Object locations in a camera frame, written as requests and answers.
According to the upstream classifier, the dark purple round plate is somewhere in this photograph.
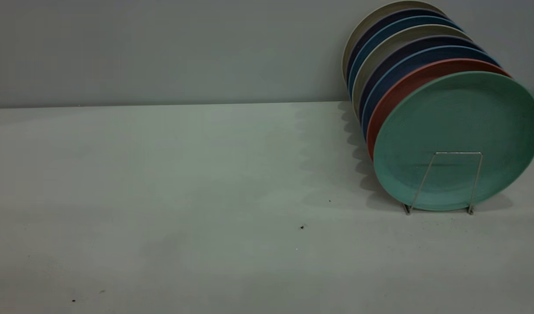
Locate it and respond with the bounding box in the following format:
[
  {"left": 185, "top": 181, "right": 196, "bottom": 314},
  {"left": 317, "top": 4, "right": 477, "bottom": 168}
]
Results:
[
  {"left": 346, "top": 8, "right": 450, "bottom": 83},
  {"left": 358, "top": 36, "right": 486, "bottom": 120}
]

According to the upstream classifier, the beige round plate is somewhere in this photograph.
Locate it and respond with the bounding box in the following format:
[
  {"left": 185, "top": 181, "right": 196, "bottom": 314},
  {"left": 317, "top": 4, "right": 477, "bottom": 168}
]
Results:
[
  {"left": 342, "top": 1, "right": 444, "bottom": 79},
  {"left": 352, "top": 24, "right": 472, "bottom": 116}
]

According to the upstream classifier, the teal blue round plate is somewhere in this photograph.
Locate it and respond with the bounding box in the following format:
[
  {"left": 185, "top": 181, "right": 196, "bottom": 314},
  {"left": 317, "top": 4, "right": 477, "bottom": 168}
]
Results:
[{"left": 348, "top": 16, "right": 462, "bottom": 99}]

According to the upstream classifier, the pink round plate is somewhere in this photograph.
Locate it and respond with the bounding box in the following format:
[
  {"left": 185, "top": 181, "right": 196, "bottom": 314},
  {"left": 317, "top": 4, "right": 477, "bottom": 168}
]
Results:
[{"left": 366, "top": 58, "right": 512, "bottom": 162}]

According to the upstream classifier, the green round plate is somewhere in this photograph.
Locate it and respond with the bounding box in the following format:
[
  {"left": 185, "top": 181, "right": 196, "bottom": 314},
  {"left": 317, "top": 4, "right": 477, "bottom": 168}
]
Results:
[{"left": 373, "top": 71, "right": 534, "bottom": 212}]

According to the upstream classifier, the metal wire plate rack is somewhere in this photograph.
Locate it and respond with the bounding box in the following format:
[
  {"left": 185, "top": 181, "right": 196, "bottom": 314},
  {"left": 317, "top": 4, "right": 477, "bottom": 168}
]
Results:
[{"left": 402, "top": 152, "right": 484, "bottom": 215}]

